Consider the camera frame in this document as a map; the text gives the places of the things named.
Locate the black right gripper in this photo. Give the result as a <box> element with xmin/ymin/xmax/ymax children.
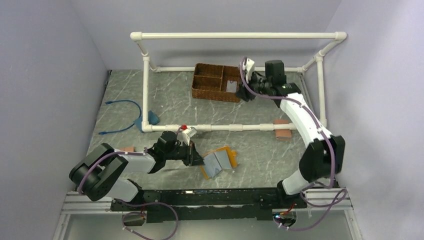
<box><xmin>233</xmin><ymin>72</ymin><xmax>272</xmax><ymax>103</ymax></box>

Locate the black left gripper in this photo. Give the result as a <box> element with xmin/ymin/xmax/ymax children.
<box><xmin>164</xmin><ymin>140</ymin><xmax>207</xmax><ymax>166</ymax></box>

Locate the grey blue credit card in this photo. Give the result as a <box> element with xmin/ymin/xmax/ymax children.
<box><xmin>225</xmin><ymin>80</ymin><xmax>238</xmax><ymax>93</ymax></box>

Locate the blue credit cards stack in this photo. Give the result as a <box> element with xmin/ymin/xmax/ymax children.
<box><xmin>201</xmin><ymin>150</ymin><xmax>233</xmax><ymax>179</ymax></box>

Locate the orange card holder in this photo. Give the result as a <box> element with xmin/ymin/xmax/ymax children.
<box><xmin>199</xmin><ymin>146</ymin><xmax>238</xmax><ymax>180</ymax></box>

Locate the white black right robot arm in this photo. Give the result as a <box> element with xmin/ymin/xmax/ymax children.
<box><xmin>236</xmin><ymin>57</ymin><xmax>346</xmax><ymax>208</ymax></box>

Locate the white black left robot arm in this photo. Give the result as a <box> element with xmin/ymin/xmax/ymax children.
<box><xmin>69</xmin><ymin>131</ymin><xmax>204</xmax><ymax>210</ymax></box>

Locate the brown woven wicker basket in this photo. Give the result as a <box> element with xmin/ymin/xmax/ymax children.
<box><xmin>191</xmin><ymin>63</ymin><xmax>241</xmax><ymax>103</ymax></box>

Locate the teal blue pouch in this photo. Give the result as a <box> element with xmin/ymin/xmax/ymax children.
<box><xmin>133</xmin><ymin>110</ymin><xmax>160</xmax><ymax>133</ymax></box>

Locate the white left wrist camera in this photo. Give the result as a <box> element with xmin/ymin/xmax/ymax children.
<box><xmin>179</xmin><ymin>124</ymin><xmax>197</xmax><ymax>145</ymax></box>

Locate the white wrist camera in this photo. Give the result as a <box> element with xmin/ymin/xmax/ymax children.
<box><xmin>179</xmin><ymin>124</ymin><xmax>197</xmax><ymax>145</ymax></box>
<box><xmin>241</xmin><ymin>57</ymin><xmax>255</xmax><ymax>83</ymax></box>

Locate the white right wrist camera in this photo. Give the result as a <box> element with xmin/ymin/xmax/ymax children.
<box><xmin>241</xmin><ymin>57</ymin><xmax>255</xmax><ymax>83</ymax></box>

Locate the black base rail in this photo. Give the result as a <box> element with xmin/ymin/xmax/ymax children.
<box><xmin>110</xmin><ymin>187</ymin><xmax>307</xmax><ymax>223</ymax></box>

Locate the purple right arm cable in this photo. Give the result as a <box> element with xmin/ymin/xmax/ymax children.
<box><xmin>239</xmin><ymin>56</ymin><xmax>347</xmax><ymax>208</ymax></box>

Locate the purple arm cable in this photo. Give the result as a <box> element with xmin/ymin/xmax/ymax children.
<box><xmin>76</xmin><ymin>147</ymin><xmax>148</xmax><ymax>196</ymax></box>
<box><xmin>239</xmin><ymin>56</ymin><xmax>347</xmax><ymax>208</ymax></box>

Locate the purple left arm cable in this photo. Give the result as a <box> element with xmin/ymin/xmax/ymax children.
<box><xmin>76</xmin><ymin>147</ymin><xmax>148</xmax><ymax>196</ymax></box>

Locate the white PVC pipe frame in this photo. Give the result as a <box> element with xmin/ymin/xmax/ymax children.
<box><xmin>130</xmin><ymin>31</ymin><xmax>348</xmax><ymax>133</ymax></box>

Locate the aluminium extrusion frame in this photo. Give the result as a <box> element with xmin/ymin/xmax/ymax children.
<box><xmin>53</xmin><ymin>187</ymin><xmax>363</xmax><ymax>240</ymax></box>

